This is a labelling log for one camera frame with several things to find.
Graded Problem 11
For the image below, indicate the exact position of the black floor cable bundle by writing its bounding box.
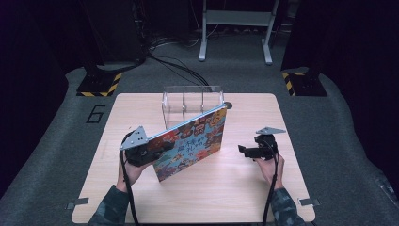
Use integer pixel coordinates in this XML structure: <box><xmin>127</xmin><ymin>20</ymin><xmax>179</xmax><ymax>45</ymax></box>
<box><xmin>146</xmin><ymin>37</ymin><xmax>212</xmax><ymax>88</ymax></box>

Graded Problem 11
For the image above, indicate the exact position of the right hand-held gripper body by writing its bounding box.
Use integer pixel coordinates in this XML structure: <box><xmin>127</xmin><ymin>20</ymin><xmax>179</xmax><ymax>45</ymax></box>
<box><xmin>253</xmin><ymin>126</ymin><xmax>287</xmax><ymax>161</ymax></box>

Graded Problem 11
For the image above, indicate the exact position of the black stand with striped base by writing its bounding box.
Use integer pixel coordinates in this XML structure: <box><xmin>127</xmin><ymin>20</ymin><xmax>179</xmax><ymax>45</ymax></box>
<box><xmin>281</xmin><ymin>0</ymin><xmax>328</xmax><ymax>97</ymax></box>
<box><xmin>75</xmin><ymin>0</ymin><xmax>122</xmax><ymax>98</ymax></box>

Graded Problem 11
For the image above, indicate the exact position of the clear acrylic organizer box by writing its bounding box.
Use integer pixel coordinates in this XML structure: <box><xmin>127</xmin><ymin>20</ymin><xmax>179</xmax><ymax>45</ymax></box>
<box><xmin>161</xmin><ymin>85</ymin><xmax>226</xmax><ymax>130</ymax></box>

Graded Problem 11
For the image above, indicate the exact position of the person's right hand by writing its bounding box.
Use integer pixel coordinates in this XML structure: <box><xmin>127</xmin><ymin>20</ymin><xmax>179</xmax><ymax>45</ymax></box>
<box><xmin>253</xmin><ymin>153</ymin><xmax>285</xmax><ymax>190</ymax></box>

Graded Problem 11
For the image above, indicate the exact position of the white metal stand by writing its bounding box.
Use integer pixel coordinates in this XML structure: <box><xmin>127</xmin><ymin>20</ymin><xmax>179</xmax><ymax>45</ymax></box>
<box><xmin>198</xmin><ymin>0</ymin><xmax>280</xmax><ymax>66</ymax></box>

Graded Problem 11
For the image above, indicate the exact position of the person's left hand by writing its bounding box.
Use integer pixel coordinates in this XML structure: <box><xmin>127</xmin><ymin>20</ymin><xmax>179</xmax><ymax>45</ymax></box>
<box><xmin>116</xmin><ymin>151</ymin><xmax>151</xmax><ymax>193</ymax></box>

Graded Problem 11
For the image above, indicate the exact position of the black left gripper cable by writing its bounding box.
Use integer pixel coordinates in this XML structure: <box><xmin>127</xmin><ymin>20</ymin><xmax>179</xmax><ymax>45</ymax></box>
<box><xmin>119</xmin><ymin>150</ymin><xmax>140</xmax><ymax>226</ymax></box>

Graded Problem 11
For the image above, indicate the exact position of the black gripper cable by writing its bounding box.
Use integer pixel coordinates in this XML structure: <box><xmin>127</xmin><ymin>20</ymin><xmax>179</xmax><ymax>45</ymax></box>
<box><xmin>119</xmin><ymin>150</ymin><xmax>140</xmax><ymax>226</ymax></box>
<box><xmin>262</xmin><ymin>137</ymin><xmax>280</xmax><ymax>226</ymax></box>

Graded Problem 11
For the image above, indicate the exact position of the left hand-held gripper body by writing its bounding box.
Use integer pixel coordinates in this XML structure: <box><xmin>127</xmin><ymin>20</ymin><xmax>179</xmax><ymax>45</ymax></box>
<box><xmin>119</xmin><ymin>125</ymin><xmax>158</xmax><ymax>168</ymax></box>

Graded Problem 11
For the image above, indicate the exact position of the colourful picture book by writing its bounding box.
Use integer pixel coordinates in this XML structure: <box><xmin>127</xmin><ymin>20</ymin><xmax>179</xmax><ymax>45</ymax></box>
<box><xmin>146</xmin><ymin>105</ymin><xmax>228</xmax><ymax>183</ymax></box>

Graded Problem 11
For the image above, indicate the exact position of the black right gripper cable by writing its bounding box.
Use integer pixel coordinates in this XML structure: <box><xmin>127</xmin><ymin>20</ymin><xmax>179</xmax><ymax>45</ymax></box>
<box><xmin>262</xmin><ymin>137</ymin><xmax>280</xmax><ymax>226</ymax></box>

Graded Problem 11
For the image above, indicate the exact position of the grey metal table bracket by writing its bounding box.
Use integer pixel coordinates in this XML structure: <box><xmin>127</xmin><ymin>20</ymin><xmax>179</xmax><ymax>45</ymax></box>
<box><xmin>297</xmin><ymin>197</ymin><xmax>321</xmax><ymax>207</ymax></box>
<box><xmin>65</xmin><ymin>197</ymin><xmax>90</xmax><ymax>210</ymax></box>

